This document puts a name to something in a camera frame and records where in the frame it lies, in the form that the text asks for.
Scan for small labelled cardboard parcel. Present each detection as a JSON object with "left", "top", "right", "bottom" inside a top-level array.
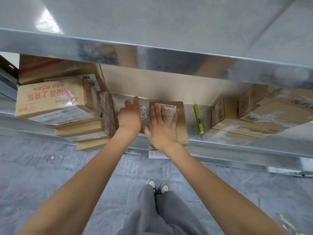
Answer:
[{"left": 148, "top": 101, "right": 189, "bottom": 150}]

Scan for person's left hand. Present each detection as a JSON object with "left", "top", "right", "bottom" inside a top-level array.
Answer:
[{"left": 117, "top": 96, "right": 142, "bottom": 135}]

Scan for large plain cardboard box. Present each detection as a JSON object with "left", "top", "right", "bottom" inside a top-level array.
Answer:
[{"left": 100, "top": 63, "right": 246, "bottom": 106}]

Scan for cardboard box wrapped in tape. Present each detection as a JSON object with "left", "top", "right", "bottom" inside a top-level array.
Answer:
[{"left": 239, "top": 88, "right": 313, "bottom": 133}]

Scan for person's shoe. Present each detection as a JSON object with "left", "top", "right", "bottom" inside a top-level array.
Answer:
[
  {"left": 158, "top": 182, "right": 171, "bottom": 195},
  {"left": 145, "top": 178, "right": 157, "bottom": 194}
]

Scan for person's left shoe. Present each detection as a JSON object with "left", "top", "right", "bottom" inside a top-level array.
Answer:
[{"left": 145, "top": 178, "right": 157, "bottom": 194}]

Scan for large taped cardboard box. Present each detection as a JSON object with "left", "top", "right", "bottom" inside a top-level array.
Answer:
[{"left": 19, "top": 54, "right": 116, "bottom": 138}]

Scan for person's right forearm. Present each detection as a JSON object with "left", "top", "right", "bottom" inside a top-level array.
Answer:
[{"left": 154, "top": 144, "right": 290, "bottom": 235}]

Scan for person's left forearm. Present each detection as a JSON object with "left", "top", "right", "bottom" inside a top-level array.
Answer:
[{"left": 15, "top": 131, "right": 141, "bottom": 235}]

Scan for white paper label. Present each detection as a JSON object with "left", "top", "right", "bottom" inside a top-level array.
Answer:
[{"left": 148, "top": 150, "right": 170, "bottom": 160}]

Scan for wide flat taped cardboard box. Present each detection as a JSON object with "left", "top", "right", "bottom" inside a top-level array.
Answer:
[{"left": 211, "top": 96, "right": 287, "bottom": 139}]

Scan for galvanised metal shelf rack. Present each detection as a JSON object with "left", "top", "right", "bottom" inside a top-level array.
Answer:
[{"left": 0, "top": 0, "right": 313, "bottom": 178}]

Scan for person's grey trousers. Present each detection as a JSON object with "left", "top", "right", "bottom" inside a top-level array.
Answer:
[{"left": 123, "top": 185, "right": 219, "bottom": 235}]

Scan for small brown cardboard box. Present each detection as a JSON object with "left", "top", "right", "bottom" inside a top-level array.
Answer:
[{"left": 238, "top": 84, "right": 270, "bottom": 119}]

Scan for person's right hand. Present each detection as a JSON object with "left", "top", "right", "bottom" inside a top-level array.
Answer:
[{"left": 143, "top": 104, "right": 178, "bottom": 152}]

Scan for flat box with white label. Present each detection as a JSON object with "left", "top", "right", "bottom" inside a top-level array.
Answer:
[{"left": 63, "top": 131, "right": 111, "bottom": 143}]

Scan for person's right shoe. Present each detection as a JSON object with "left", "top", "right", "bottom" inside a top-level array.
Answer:
[{"left": 158, "top": 182, "right": 171, "bottom": 195}]

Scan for cardboard box with red print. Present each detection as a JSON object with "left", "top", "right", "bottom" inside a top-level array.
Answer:
[{"left": 14, "top": 75, "right": 103, "bottom": 126}]

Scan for green marker pen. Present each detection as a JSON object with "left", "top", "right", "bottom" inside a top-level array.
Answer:
[{"left": 193, "top": 103, "right": 204, "bottom": 134}]

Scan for clear and green plastic scrap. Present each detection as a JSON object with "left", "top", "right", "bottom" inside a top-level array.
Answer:
[{"left": 276, "top": 212, "right": 309, "bottom": 235}]

